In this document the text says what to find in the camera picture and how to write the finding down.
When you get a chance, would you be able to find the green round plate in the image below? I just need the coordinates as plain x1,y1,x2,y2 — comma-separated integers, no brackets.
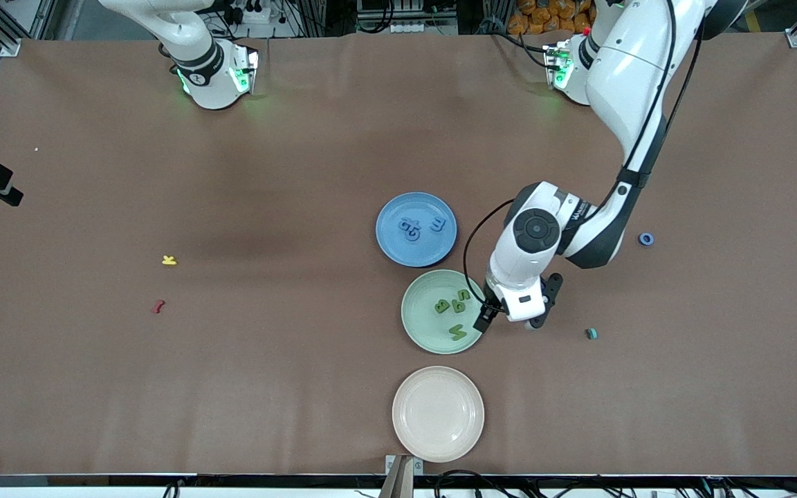
401,269,488,355

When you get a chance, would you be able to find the beige round plate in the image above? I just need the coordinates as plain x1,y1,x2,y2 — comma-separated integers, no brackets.
392,366,486,463

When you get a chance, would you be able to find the blue round plate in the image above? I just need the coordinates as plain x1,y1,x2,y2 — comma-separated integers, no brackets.
376,192,458,268

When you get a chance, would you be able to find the brown paper table cover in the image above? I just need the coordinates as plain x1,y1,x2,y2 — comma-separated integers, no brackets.
0,31,797,477

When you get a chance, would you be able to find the orange objects pile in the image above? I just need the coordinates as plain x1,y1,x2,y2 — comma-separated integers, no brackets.
508,0,593,35

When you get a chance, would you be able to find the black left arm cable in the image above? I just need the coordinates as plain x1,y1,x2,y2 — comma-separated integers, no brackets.
463,0,704,308

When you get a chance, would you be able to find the black looped floor cable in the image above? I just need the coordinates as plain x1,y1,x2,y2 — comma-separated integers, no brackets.
433,469,510,498

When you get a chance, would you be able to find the metal table edge bracket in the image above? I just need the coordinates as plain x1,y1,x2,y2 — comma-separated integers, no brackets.
385,454,424,498

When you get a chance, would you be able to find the black base cable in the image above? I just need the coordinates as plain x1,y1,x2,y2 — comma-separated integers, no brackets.
488,17,553,70

